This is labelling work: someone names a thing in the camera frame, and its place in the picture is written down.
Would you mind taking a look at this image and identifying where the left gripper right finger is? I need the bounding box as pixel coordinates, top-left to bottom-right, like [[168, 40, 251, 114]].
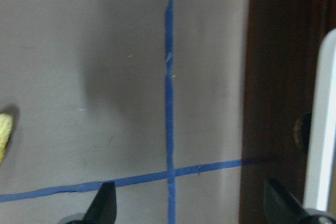
[[264, 179, 310, 224]]

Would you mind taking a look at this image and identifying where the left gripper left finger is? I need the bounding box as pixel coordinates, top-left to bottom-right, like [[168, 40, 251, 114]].
[[82, 182, 117, 224]]

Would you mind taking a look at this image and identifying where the wooden drawer with white handle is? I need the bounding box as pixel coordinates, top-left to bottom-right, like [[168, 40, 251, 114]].
[[303, 29, 335, 211]]

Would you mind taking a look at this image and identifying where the yellow corn cob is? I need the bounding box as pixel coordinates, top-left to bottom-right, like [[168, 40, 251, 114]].
[[0, 113, 14, 163]]

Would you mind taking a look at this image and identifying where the dark wooden drawer cabinet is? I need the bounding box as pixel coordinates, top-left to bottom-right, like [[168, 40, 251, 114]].
[[239, 0, 335, 223]]

